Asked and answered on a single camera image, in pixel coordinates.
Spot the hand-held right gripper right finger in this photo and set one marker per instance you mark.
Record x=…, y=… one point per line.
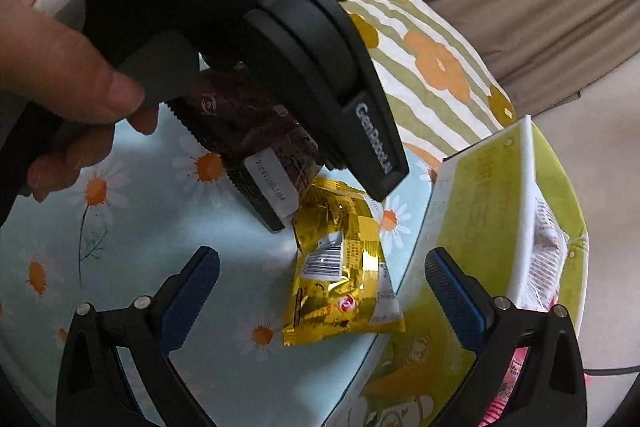
x=455, y=302

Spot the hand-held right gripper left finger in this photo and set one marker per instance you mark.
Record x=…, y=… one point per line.
x=190, y=292

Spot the green white plastic basket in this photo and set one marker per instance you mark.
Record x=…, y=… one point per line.
x=465, y=217

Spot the pink snack packet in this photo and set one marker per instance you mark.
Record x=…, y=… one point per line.
x=505, y=387

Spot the gold snack packet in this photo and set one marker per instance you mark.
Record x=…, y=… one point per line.
x=340, y=267

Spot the brown snack packet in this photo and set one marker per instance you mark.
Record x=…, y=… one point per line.
x=260, y=127

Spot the person's left hand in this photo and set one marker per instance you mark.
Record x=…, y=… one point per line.
x=55, y=62

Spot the daisy print bedsheet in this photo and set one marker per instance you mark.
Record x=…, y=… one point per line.
x=140, y=227

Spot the striped floral pillow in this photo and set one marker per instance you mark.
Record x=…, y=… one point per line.
x=430, y=72

